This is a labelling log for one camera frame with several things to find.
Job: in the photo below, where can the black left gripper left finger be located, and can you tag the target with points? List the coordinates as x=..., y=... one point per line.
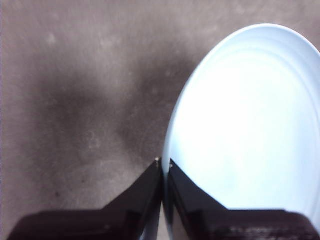
x=112, y=222

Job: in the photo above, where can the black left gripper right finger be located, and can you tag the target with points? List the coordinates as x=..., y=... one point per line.
x=212, y=222

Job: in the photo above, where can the blue round plate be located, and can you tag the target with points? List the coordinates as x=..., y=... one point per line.
x=250, y=125

